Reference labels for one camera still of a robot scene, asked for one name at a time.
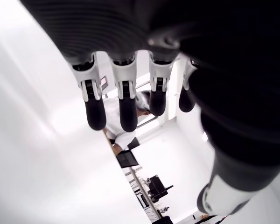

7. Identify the white VR headset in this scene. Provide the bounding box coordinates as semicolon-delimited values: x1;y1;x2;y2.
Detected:
135;91;151;110

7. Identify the seated person in white shirt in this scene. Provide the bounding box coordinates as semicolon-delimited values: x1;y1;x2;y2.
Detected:
102;90;152;154

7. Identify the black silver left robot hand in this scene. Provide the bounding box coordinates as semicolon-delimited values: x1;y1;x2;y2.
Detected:
20;0;280;215

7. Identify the black folding chair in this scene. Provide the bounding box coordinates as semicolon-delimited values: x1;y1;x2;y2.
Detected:
116;150;140;168

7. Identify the grey metal rail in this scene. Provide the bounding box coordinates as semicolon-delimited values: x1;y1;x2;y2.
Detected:
123;166;163;221

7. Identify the black machine on stand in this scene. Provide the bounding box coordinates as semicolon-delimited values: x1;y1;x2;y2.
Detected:
146;174;175;202

